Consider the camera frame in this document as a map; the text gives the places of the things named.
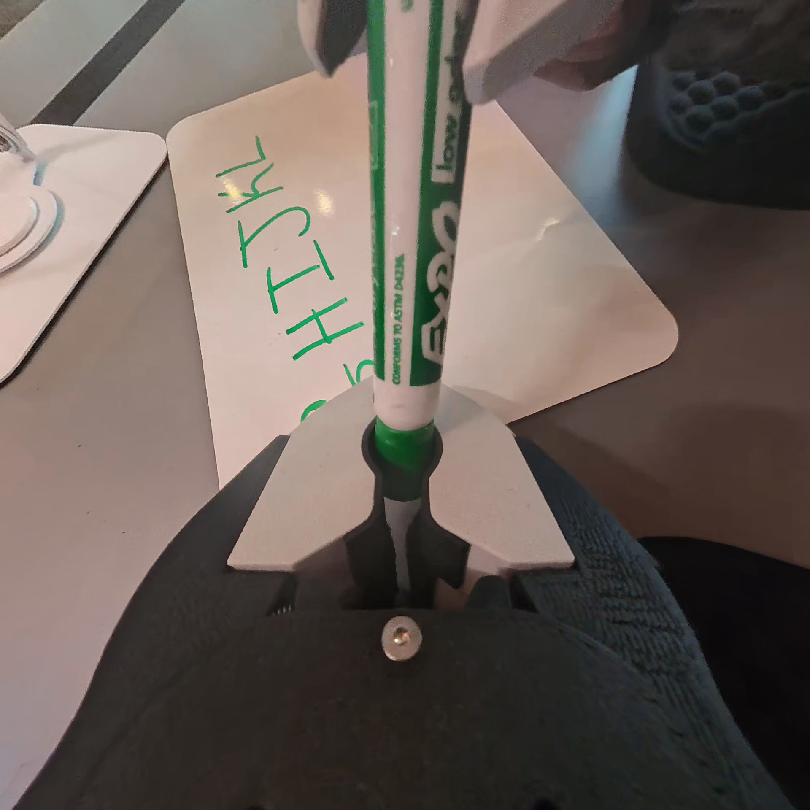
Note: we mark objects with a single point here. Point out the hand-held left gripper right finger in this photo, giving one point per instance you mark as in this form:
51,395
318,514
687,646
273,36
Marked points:
506,500

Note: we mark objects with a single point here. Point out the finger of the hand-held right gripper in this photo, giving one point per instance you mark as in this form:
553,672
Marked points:
316,31
525,31

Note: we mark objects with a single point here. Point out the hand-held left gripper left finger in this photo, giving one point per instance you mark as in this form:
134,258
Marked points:
297,500

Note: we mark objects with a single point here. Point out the green marker cap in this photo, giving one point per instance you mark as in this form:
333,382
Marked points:
405,449

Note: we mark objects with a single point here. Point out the green dry-erase marker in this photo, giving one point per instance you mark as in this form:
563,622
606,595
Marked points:
411,190

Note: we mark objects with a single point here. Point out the white whiteboard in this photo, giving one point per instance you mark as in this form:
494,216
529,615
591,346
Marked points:
538,285

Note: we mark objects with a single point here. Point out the person's dark clothing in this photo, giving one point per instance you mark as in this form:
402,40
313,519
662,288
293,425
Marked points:
753,633

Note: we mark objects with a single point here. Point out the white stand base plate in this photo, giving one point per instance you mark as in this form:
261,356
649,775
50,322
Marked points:
76,221

